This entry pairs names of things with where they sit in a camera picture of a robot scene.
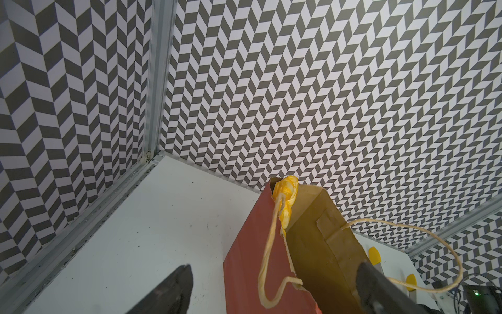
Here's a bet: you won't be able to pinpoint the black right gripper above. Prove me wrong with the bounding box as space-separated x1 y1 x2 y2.
464 285 502 314

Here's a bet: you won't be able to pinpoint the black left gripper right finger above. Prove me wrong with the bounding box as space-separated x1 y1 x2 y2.
356 262 426 314

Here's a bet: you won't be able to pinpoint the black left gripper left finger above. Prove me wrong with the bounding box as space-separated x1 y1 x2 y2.
127 264 193 314

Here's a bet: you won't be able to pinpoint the yellow metal tongs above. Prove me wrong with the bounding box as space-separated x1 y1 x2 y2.
368 247 417 286

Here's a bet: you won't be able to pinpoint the red paper bag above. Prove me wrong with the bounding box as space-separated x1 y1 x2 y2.
222 176 464 314

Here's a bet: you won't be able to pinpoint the twisted braided bread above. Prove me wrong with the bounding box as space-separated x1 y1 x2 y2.
273 175 299 232

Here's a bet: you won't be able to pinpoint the aluminium corner post left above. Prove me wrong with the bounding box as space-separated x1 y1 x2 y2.
144 0 177 161

